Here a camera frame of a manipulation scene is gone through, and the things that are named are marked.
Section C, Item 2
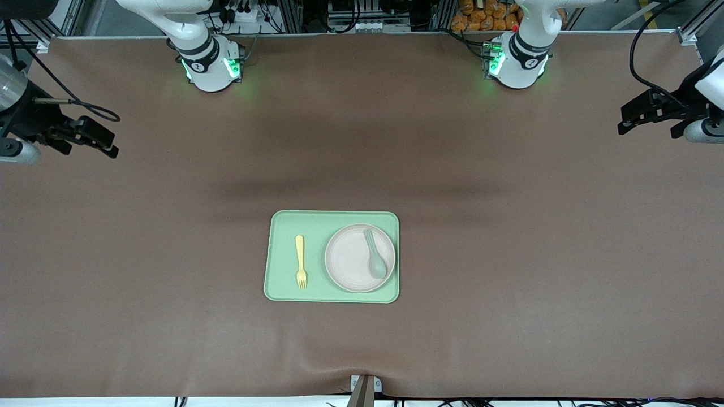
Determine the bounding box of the yellow plastic fork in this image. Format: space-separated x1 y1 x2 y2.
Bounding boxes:
295 235 308 290

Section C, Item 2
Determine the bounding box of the beige round plate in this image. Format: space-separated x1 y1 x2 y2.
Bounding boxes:
325 224 396 293

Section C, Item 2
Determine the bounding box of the brown table mat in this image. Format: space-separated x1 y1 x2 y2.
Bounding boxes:
0 31 724 399

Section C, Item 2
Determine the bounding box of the pile of orange round items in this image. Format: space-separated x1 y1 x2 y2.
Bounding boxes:
451 0 566 32

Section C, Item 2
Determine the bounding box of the white power strip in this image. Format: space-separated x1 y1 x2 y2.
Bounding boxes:
223 5 262 23

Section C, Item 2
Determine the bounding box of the light green rectangular tray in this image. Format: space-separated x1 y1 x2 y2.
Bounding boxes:
264 210 400 304

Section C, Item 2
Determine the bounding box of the pale green plastic spoon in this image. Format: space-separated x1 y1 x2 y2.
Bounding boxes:
364 228 389 280

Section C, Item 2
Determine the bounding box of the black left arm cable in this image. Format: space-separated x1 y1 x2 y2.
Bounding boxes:
629 0 680 103

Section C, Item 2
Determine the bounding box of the aluminium frame profile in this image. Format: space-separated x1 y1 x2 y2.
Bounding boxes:
17 0 74 53
676 0 724 46

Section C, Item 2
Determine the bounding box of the metal clamp bracket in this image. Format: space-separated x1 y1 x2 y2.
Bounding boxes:
350 374 383 407

